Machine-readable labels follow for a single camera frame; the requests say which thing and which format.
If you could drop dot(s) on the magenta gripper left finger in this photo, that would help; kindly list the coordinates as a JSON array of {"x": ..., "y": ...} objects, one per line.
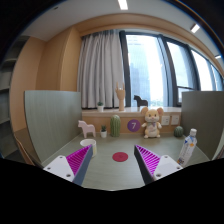
[{"x": 73, "y": 167}]

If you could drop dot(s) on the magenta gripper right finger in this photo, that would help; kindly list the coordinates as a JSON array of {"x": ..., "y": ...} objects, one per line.
[{"x": 152, "y": 166}]

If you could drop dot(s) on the clear plastic water bottle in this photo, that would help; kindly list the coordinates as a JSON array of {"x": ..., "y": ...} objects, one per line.
[{"x": 187, "y": 148}]

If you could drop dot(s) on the white paper cup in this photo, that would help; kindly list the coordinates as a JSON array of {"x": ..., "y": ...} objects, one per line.
[{"x": 88, "y": 142}]

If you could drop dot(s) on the red round coaster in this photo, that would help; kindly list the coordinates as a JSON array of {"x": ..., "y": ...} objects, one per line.
[{"x": 120, "y": 157}]

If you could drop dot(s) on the pink toy horse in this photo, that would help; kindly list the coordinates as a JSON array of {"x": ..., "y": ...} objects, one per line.
[{"x": 87, "y": 128}]

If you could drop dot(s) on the yellow plush mouse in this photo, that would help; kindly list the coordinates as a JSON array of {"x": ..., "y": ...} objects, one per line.
[{"x": 152, "y": 125}]

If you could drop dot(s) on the round green ceramic cactus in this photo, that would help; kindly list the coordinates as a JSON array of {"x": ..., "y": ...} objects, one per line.
[{"x": 178, "y": 131}]

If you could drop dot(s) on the small potted plant on table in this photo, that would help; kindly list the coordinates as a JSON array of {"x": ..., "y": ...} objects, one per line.
[{"x": 103, "y": 131}]

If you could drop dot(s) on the purple round number sign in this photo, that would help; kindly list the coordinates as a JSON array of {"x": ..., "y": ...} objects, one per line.
[{"x": 133, "y": 125}]

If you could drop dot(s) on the grey-green left partition panel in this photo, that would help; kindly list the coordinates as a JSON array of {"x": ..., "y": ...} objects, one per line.
[{"x": 52, "y": 119}]

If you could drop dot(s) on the grey-green partition panel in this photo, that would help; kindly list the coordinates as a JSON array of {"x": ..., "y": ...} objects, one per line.
[
  {"x": 52, "y": 119},
  {"x": 204, "y": 111}
]

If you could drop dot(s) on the tall green ceramic cactus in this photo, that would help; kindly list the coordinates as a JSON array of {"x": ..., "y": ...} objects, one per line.
[{"x": 115, "y": 125}]

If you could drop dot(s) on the small potted plant on sill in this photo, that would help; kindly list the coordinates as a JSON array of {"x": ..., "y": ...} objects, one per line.
[{"x": 100, "y": 106}]

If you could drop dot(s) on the black toy horse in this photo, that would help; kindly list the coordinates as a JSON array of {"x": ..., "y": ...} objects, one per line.
[{"x": 140, "y": 102}]

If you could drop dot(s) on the grey shelf unit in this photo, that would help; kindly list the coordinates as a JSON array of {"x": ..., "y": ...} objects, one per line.
[{"x": 7, "y": 141}]

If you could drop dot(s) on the grey-green right partition panel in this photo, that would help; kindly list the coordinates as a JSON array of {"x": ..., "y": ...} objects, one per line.
[{"x": 204, "y": 111}]

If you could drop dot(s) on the wooden hand model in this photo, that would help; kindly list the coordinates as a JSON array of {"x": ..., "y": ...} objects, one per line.
[{"x": 121, "y": 96}]

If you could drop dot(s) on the grey curtain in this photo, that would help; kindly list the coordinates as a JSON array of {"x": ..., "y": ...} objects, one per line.
[{"x": 100, "y": 69}]

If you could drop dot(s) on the white wall socket left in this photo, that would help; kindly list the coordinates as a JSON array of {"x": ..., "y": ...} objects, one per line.
[{"x": 165, "y": 120}]

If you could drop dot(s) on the white wall socket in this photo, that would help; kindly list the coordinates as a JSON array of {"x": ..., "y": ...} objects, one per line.
[
  {"x": 175, "y": 120},
  {"x": 165, "y": 120}
]

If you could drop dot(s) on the white wall socket right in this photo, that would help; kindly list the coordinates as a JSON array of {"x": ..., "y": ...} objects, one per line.
[{"x": 175, "y": 120}]

